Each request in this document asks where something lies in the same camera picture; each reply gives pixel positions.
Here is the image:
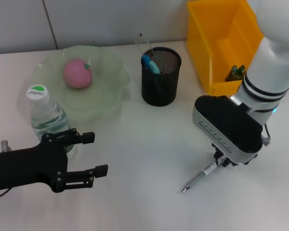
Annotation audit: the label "pink peach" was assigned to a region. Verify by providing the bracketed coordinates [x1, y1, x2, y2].
[64, 58, 93, 90]

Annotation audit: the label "silver ballpoint pen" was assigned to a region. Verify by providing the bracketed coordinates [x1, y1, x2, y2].
[182, 155, 226, 193]

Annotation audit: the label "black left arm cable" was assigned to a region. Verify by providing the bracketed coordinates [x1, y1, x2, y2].
[0, 188, 12, 200]

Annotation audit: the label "transparent plastic ruler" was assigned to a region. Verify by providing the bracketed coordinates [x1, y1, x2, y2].
[134, 32, 168, 75]

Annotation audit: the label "black mesh pen holder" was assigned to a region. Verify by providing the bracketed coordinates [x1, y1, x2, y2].
[141, 47, 182, 107]

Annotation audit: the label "yellow plastic bin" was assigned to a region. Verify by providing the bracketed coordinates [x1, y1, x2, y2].
[186, 0, 264, 96]

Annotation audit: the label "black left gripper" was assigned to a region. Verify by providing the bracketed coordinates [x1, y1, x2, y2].
[0, 128, 109, 193]

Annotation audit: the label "green plastic wrapper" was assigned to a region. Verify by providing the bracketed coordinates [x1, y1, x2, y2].
[225, 64, 246, 81]

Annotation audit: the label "blue scissors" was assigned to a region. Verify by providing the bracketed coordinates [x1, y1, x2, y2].
[141, 54, 161, 75]

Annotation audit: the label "clear water bottle green label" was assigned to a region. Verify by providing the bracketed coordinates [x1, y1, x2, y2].
[26, 84, 78, 157]

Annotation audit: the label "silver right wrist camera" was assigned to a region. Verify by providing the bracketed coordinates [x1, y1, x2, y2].
[192, 95, 263, 166]

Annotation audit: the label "pale green fruit plate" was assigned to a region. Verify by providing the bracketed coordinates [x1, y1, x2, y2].
[30, 45, 132, 123]

